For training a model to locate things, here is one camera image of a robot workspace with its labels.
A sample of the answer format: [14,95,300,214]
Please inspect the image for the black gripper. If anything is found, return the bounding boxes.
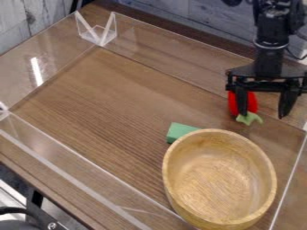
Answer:
[225,64,307,119]

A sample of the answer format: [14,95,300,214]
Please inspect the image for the red plush strawberry toy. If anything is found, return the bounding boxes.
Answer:
[228,92,262,126]

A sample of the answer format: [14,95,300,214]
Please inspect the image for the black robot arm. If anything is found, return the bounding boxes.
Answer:
[225,0,307,119]

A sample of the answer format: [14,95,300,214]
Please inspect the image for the green foam block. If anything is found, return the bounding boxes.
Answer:
[165,122,198,144]

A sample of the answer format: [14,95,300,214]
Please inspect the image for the wooden oval bowl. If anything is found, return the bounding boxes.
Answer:
[161,128,277,230]

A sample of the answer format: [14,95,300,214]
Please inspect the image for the black metal table leg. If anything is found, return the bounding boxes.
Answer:
[26,189,68,230]

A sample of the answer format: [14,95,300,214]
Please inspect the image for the clear acrylic tray wall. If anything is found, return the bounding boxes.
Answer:
[0,4,307,230]

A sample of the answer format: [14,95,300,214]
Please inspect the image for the clear acrylic corner bracket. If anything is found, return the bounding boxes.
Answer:
[74,12,117,47]

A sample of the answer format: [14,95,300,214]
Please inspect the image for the black cable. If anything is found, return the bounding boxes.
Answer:
[0,206,33,219]

